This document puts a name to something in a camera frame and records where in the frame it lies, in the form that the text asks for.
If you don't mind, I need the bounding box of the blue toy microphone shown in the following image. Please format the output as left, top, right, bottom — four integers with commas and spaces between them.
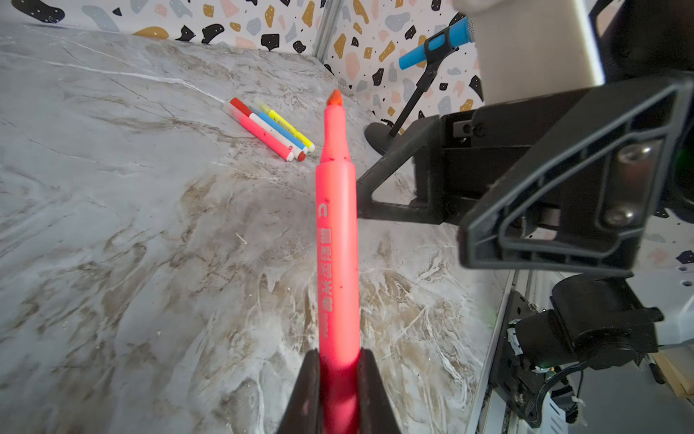
399, 17, 475, 70

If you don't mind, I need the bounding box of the blue highlighter pen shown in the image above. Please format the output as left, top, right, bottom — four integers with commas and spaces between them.
251, 108, 307, 161

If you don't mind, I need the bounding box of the white marker pen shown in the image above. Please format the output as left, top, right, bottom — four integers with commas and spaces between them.
230, 98, 305, 162

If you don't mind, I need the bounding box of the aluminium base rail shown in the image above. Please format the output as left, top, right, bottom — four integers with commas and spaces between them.
465, 268, 554, 434

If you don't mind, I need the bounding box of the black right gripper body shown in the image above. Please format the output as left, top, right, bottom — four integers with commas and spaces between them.
446, 1, 693, 228

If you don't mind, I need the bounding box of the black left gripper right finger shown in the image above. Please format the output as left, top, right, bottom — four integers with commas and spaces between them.
357, 348, 401, 434

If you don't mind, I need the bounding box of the aluminium corner post right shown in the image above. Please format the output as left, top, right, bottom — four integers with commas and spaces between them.
314, 0, 344, 63

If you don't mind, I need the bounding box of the yellow highlighter pen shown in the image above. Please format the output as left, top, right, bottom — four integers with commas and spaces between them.
256, 99, 316, 151

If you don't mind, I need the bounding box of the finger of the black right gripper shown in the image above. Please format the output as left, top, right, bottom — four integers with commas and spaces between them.
458, 72, 693, 274
357, 116, 448, 225

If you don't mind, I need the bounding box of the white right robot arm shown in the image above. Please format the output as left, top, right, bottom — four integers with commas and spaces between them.
357, 1, 693, 428

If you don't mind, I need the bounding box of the pink highlighter pen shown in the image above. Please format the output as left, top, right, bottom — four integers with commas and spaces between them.
223, 101, 294, 161
316, 90, 361, 433

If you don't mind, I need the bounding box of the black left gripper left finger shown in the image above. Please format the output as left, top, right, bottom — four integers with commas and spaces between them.
276, 349, 322, 434

